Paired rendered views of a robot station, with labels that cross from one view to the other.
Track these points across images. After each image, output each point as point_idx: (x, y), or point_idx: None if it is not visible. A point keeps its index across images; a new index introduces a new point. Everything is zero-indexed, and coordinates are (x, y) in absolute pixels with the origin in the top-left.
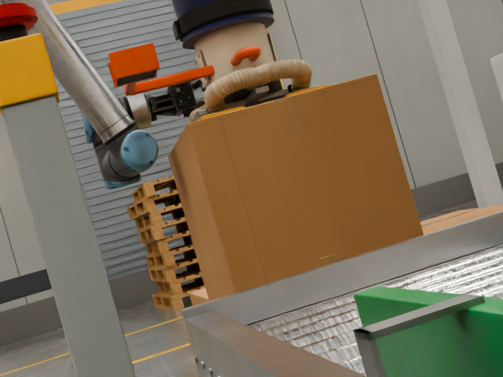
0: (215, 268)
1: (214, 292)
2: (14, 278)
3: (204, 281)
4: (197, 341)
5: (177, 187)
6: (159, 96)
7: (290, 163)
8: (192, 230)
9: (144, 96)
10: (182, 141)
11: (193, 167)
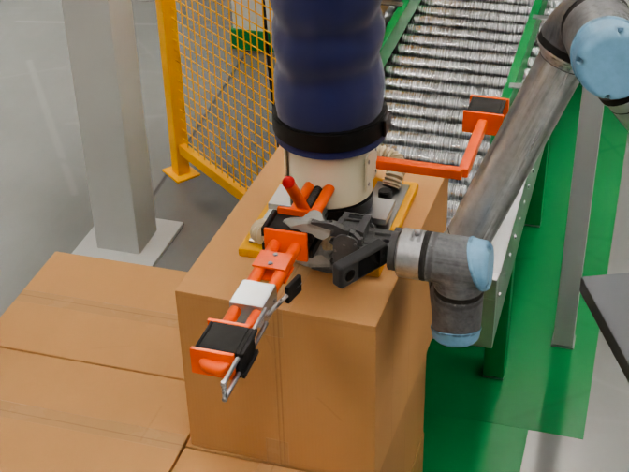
0: (420, 335)
1: (401, 405)
2: (617, 273)
3: (379, 451)
4: (505, 259)
5: (380, 354)
6: (386, 229)
7: None
8: (389, 378)
9: (399, 234)
10: (431, 212)
11: (438, 219)
